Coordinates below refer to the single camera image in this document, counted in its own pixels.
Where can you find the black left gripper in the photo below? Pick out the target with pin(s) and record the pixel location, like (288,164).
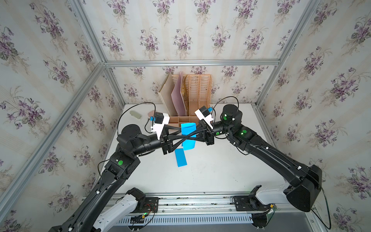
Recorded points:
(165,141)

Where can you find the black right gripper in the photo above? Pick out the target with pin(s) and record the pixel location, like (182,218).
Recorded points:
(209,136)

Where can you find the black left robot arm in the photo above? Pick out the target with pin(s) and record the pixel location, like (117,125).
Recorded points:
(132,143)

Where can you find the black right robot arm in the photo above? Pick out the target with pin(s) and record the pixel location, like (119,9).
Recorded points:
(305,182)

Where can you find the pink pencil case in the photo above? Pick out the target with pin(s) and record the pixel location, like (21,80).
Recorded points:
(152,114)

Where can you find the grey green eraser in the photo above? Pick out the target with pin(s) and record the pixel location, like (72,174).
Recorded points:
(135,114)

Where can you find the pink folder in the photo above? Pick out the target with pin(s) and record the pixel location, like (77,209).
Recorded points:
(177,96)

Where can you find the beige folder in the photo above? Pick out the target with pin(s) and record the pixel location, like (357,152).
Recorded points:
(165,95)

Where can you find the peach plastic file organizer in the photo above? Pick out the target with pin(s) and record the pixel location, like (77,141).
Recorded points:
(199,92)

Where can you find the patterned yellow book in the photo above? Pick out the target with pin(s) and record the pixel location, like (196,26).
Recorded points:
(184,93)

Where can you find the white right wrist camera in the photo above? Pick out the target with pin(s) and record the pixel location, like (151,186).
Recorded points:
(205,117)

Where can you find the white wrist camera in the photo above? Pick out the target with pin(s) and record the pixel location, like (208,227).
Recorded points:
(205,117)
(159,120)

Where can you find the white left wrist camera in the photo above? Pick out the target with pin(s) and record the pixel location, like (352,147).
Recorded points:
(159,120)

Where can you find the aluminium mounting rail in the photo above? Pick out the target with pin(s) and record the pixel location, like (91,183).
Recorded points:
(196,202)

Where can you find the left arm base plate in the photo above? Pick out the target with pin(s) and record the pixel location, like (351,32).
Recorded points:
(148,205)

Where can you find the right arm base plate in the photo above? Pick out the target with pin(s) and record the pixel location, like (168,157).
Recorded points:
(246,203)

